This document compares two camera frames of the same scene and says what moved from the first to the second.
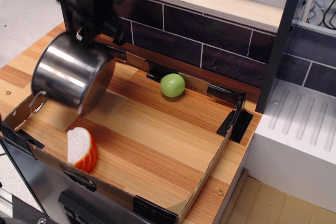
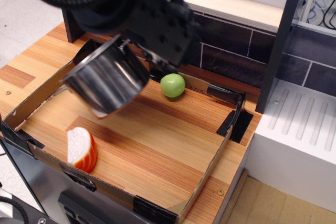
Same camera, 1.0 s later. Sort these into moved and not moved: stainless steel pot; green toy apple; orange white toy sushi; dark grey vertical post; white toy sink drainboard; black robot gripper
Moved: stainless steel pot; black robot gripper
Not moved: white toy sink drainboard; green toy apple; dark grey vertical post; orange white toy sushi
